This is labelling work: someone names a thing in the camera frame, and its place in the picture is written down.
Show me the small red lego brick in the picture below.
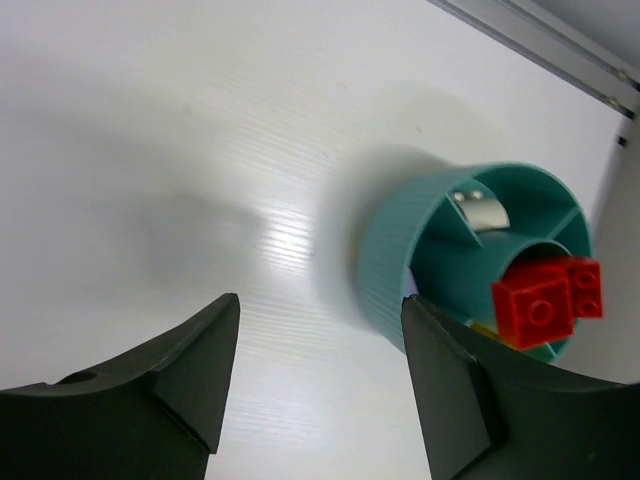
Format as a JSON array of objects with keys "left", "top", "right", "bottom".
[{"left": 491, "top": 274, "right": 575, "bottom": 350}]

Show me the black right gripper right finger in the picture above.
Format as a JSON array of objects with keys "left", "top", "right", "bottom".
[{"left": 401, "top": 296, "right": 639, "bottom": 479}]

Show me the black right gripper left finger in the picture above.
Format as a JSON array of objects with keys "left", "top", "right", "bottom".
[{"left": 1, "top": 293, "right": 239, "bottom": 479}]

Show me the aluminium table frame rail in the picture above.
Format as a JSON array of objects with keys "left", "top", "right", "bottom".
[{"left": 434, "top": 0, "right": 639, "bottom": 120}]

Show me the long yellow lego plate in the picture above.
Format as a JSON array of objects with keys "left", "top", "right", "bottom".
[{"left": 469, "top": 322, "right": 513, "bottom": 349}]

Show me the teal round divided container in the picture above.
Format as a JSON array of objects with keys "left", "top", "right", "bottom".
[{"left": 356, "top": 163, "right": 597, "bottom": 362}]

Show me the white lego brick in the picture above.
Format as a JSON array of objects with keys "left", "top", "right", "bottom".
[{"left": 452, "top": 190, "right": 511, "bottom": 232}]

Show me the red sloped lego brick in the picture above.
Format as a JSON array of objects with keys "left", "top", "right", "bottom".
[{"left": 496, "top": 256, "right": 579, "bottom": 287}]

